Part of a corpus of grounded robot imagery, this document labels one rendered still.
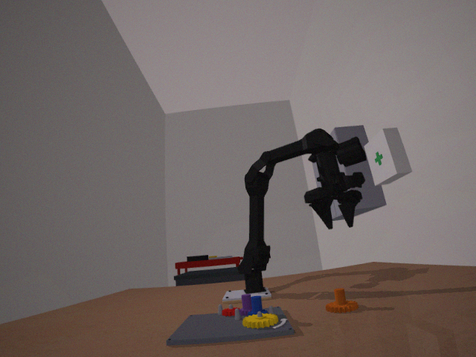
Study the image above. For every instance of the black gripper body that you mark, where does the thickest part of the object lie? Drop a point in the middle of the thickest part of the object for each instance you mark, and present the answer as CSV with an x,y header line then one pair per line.
x,y
327,191

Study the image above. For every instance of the blue gear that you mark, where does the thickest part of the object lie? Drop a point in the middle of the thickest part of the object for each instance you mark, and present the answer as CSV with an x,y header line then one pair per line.
x,y
256,306

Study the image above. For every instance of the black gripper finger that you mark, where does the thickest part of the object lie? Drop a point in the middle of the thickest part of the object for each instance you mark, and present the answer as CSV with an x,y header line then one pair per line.
x,y
322,208
348,211

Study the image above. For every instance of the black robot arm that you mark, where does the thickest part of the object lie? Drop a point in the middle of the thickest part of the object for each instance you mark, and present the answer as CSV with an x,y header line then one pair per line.
x,y
323,150

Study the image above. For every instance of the orange gear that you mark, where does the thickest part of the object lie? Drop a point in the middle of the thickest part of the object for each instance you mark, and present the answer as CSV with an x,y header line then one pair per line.
x,y
341,304

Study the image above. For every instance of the yellow gear with black stripe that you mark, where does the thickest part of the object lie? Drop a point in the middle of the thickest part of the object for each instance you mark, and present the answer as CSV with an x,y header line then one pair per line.
x,y
260,322

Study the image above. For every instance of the red gear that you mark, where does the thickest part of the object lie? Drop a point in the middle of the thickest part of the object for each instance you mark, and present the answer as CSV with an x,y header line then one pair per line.
x,y
228,312

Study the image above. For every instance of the purple gear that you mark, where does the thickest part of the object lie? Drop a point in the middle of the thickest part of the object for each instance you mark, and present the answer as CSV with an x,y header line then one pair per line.
x,y
246,304

